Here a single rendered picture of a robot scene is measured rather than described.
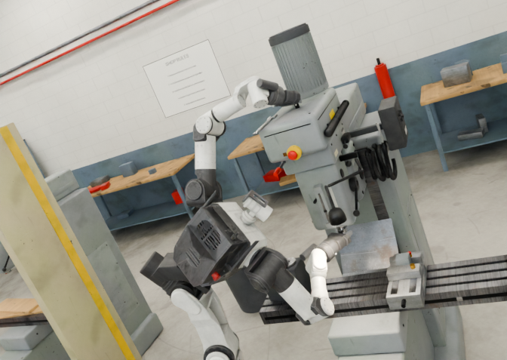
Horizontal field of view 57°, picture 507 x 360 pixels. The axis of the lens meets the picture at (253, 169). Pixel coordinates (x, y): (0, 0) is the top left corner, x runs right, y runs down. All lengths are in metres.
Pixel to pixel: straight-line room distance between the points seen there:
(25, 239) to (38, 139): 6.26
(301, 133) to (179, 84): 5.39
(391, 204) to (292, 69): 0.93
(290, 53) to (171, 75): 5.09
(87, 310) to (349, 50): 4.50
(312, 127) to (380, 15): 4.42
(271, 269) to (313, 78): 0.92
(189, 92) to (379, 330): 5.43
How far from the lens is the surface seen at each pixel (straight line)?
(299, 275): 2.48
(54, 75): 8.49
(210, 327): 2.19
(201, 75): 7.01
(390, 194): 2.61
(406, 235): 2.73
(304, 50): 2.25
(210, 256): 1.83
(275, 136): 1.95
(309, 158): 2.05
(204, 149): 2.01
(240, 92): 1.97
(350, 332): 2.37
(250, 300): 4.33
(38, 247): 3.06
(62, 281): 3.15
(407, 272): 2.30
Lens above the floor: 2.28
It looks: 16 degrees down
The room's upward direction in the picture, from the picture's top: 22 degrees counter-clockwise
